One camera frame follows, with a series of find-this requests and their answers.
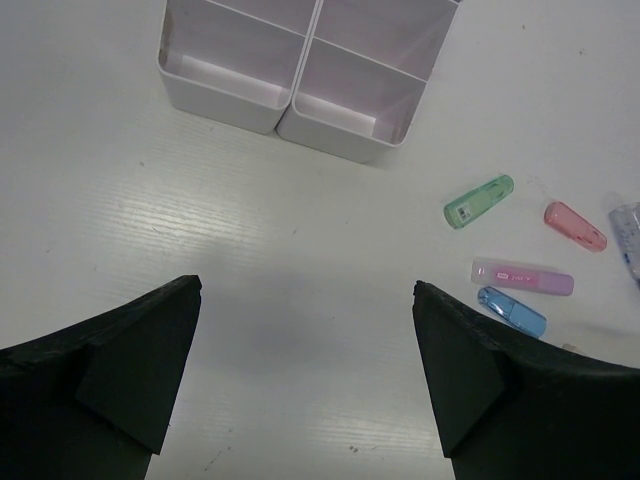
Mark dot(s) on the right white divided container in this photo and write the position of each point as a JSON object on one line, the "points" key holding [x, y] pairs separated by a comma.
{"points": [[363, 75]]}

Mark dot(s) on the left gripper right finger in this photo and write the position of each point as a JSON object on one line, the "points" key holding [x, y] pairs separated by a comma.
{"points": [[508, 406]]}

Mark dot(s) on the pink correction tape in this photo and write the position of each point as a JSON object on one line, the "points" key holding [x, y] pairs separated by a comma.
{"points": [[573, 226]]}

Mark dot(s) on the green correction tape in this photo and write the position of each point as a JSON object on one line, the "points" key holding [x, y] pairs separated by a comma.
{"points": [[475, 203]]}

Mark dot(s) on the blue correction tape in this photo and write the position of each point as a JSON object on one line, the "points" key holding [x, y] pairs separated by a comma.
{"points": [[516, 314]]}

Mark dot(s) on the white divided container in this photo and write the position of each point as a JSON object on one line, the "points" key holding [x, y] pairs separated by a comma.
{"points": [[234, 62], [363, 75]]}

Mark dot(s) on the left white divided container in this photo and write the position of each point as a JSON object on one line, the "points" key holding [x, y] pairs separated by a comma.
{"points": [[234, 62]]}

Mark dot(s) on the purple pink highlighter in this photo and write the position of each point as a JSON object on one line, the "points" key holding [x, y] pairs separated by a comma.
{"points": [[522, 277]]}

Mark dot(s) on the clear glue bottle blue cap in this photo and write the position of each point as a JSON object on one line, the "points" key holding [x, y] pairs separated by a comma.
{"points": [[625, 224]]}

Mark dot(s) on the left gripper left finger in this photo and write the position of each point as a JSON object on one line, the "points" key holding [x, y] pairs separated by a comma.
{"points": [[94, 400]]}

